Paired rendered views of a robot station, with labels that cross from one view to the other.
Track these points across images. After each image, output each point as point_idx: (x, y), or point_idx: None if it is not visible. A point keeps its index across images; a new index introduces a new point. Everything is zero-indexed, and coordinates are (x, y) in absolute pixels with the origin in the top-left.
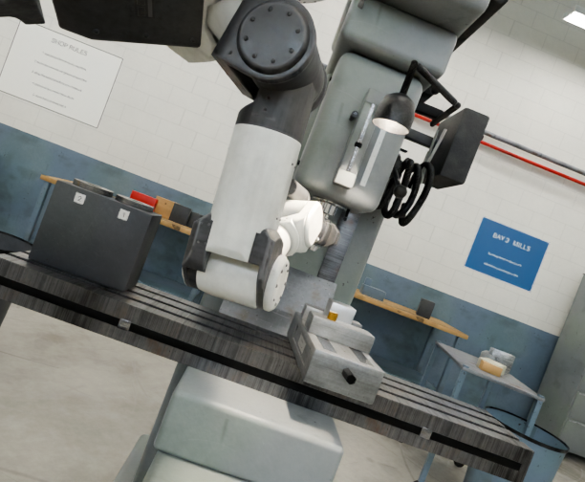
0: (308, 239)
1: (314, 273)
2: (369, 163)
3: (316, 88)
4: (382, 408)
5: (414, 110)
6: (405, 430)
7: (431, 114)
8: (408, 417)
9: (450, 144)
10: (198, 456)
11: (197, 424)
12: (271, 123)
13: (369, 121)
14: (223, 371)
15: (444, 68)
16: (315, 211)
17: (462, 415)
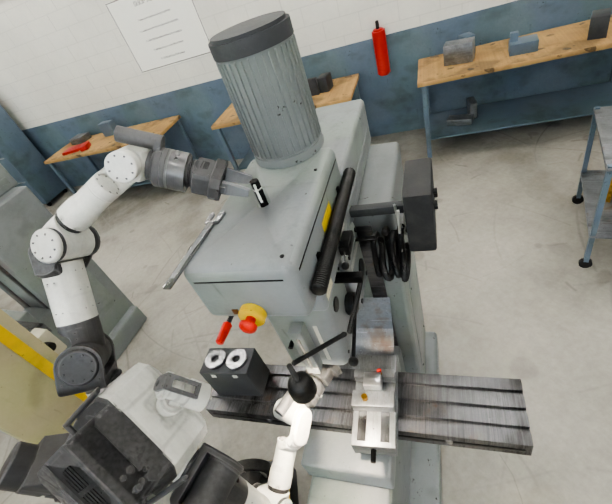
0: (301, 445)
1: (370, 296)
2: (324, 350)
3: (232, 486)
4: (416, 435)
5: (308, 391)
6: (436, 441)
7: (353, 282)
8: (434, 437)
9: (406, 228)
10: (327, 477)
11: (318, 471)
12: None
13: (302, 346)
14: (324, 429)
15: (324, 308)
16: (298, 427)
17: (482, 415)
